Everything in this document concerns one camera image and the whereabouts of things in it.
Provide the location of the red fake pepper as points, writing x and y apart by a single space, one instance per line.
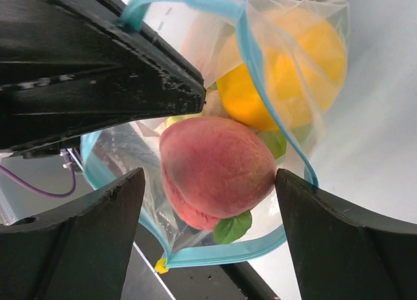
214 172

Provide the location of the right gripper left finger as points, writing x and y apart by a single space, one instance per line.
79 250

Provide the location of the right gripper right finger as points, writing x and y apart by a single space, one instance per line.
341 250

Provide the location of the green fake lettuce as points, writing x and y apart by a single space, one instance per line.
277 142

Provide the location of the yellow fake lemon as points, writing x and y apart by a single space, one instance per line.
322 43

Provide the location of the clear zip top bag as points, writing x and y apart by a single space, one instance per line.
215 36

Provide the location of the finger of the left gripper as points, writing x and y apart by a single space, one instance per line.
69 67

